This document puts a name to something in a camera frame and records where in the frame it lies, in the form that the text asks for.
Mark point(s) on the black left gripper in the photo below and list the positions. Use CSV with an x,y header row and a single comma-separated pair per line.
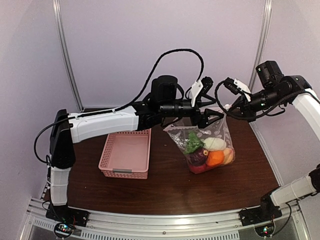
x,y
202,120

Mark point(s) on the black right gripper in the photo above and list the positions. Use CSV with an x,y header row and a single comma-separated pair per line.
x,y
246,111

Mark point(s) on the white radish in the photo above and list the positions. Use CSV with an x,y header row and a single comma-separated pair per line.
x,y
214,144
192,143

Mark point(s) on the clear zip top bag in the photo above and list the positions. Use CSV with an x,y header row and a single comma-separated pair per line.
x,y
179,131

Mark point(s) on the yellow peach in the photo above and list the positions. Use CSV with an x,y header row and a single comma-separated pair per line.
x,y
229,155

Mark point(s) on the orange tangerine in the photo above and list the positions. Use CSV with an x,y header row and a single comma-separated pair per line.
x,y
215,158

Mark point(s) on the red apple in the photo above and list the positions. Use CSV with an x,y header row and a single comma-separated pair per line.
x,y
199,169

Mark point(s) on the pink plastic basket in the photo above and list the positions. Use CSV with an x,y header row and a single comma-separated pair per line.
x,y
126,155

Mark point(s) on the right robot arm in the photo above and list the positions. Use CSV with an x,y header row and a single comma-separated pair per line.
x,y
278,89

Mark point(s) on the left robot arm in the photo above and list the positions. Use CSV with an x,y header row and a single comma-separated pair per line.
x,y
69,129

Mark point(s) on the right circuit board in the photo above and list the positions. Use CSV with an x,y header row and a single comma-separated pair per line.
x,y
265,231

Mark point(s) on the circuit board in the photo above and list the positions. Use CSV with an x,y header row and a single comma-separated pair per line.
x,y
265,231
63,230

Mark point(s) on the left circuit board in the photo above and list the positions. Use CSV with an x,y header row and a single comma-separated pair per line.
x,y
63,230

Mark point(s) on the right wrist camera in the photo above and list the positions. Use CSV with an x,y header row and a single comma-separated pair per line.
x,y
238,87

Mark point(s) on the right side aluminium rail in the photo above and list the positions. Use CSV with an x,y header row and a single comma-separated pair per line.
x,y
271,148

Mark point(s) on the right rear aluminium post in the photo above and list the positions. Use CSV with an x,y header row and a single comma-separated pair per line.
x,y
263,36

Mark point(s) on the aluminium post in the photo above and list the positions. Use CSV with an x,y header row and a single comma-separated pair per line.
x,y
263,36
65,53

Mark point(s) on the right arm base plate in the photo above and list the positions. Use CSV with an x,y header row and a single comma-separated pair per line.
x,y
253,216

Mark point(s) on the front aluminium frame rail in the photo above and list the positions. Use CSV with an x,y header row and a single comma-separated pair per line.
x,y
223,225

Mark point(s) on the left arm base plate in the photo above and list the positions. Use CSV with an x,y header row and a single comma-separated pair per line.
x,y
71,216

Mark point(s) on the left rear aluminium post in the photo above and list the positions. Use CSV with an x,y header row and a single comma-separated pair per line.
x,y
65,53

